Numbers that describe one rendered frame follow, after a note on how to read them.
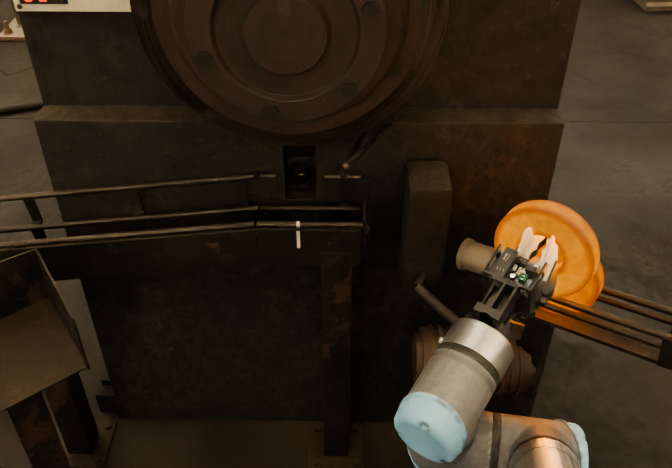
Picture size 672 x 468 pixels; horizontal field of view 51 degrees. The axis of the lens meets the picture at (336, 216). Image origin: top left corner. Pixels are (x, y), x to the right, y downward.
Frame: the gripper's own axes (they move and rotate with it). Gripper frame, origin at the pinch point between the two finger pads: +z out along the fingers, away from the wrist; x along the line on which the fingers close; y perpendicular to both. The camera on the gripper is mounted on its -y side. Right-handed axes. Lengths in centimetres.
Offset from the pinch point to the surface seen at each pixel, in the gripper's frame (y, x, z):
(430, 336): -29.7, 17.3, -8.8
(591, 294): -15.7, -6.6, 4.1
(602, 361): -99, -4, 39
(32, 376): -8, 63, -56
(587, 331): -22.0, -7.8, 1.1
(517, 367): -33.7, 1.7, -4.9
